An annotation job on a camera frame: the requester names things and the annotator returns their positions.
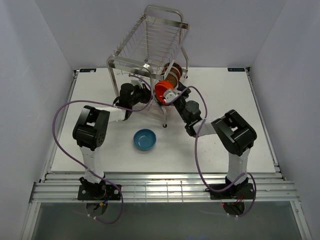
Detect white orange patterned bowl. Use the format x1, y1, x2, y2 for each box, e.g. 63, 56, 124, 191
161, 63, 181, 80

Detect orange plastic bowl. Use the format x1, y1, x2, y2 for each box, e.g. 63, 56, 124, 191
156, 93, 176, 106
154, 80, 174, 99

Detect blue ceramic bowl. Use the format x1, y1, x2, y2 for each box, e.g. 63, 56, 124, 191
133, 128, 157, 151

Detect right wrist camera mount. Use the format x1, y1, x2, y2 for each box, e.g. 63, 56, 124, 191
162, 88, 180, 105

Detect brown cream-inside bowl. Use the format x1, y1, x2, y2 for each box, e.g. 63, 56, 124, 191
165, 71, 179, 88

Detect floral black-white patterned bowl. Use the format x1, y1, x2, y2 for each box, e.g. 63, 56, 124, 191
173, 62, 183, 77

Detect steel wire dish rack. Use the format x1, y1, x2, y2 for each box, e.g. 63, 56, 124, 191
106, 4, 189, 128

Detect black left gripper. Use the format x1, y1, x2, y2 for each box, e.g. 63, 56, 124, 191
129, 83, 156, 107

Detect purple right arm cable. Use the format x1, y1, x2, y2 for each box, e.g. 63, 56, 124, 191
177, 85, 256, 218

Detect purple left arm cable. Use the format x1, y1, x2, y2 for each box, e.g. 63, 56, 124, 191
54, 73, 153, 225

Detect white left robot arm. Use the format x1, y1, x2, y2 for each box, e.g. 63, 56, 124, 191
72, 82, 152, 200

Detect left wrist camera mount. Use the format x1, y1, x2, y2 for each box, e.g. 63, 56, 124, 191
128, 73, 145, 88

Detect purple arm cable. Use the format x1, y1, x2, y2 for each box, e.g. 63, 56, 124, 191
177, 85, 256, 218
54, 73, 153, 225

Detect aluminium table frame rails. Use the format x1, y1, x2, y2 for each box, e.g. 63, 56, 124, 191
19, 67, 313, 240

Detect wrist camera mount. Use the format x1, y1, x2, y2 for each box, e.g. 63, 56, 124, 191
128, 73, 145, 88
162, 88, 180, 105

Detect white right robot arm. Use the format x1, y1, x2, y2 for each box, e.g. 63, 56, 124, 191
171, 87, 257, 199

